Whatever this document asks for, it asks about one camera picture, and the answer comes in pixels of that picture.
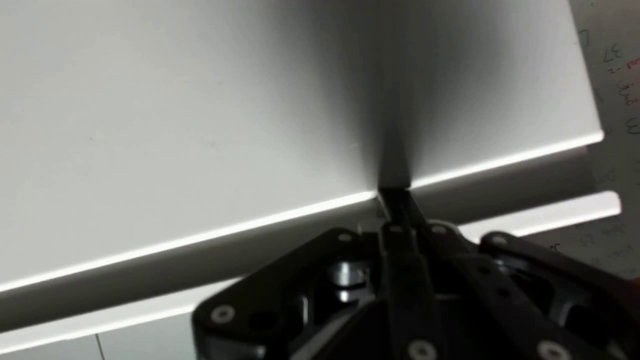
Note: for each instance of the grey drawer front panel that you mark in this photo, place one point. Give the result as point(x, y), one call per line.
point(201, 132)

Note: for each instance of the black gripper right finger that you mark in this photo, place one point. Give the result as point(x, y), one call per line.
point(506, 286)

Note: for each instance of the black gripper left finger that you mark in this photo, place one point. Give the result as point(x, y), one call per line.
point(313, 273)

